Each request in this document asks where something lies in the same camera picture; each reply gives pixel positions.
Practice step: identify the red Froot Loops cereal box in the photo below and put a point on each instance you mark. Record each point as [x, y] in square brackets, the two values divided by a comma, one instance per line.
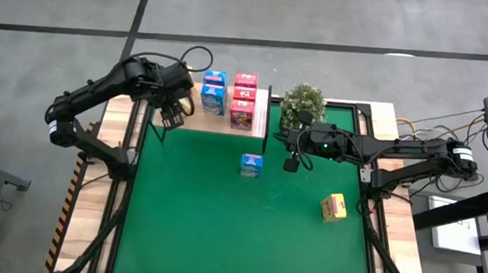
[245, 94]
[246, 79]
[241, 115]

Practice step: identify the silver frame bracket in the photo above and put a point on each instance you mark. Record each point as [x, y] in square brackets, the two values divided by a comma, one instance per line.
[365, 175]

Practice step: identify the white board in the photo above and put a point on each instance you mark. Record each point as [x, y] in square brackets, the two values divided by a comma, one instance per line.
[454, 233]

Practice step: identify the yellow Corn Pops cereal box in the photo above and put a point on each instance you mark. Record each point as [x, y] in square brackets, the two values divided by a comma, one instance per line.
[334, 207]

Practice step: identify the blue Rice Krispies cereal box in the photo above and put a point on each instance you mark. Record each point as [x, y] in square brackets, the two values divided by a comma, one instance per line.
[251, 165]
[215, 77]
[213, 100]

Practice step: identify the potted plant in striped pot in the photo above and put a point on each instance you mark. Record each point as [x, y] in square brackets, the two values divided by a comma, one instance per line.
[301, 104]

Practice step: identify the yellow black hazard tape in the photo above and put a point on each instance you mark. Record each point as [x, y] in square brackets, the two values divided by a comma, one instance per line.
[63, 218]

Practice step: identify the green table mat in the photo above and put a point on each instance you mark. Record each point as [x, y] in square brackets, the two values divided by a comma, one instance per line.
[261, 251]

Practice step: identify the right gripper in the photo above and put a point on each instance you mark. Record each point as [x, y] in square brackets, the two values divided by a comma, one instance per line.
[322, 142]

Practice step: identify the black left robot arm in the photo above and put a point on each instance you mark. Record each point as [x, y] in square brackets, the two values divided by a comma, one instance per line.
[95, 90]

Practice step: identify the wooden shelf with black legs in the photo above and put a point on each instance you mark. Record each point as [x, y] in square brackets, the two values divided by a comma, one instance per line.
[193, 119]

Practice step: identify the black desk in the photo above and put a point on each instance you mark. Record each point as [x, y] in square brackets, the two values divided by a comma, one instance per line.
[460, 210]

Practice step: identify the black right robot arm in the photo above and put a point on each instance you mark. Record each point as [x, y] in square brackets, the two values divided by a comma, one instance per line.
[400, 146]

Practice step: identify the black aluminium table frame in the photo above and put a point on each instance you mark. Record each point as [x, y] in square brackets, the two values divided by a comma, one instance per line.
[124, 205]

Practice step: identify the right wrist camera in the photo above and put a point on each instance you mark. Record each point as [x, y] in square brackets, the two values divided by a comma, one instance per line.
[290, 164]

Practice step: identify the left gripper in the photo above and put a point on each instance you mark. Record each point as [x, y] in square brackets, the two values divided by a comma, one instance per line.
[174, 83]

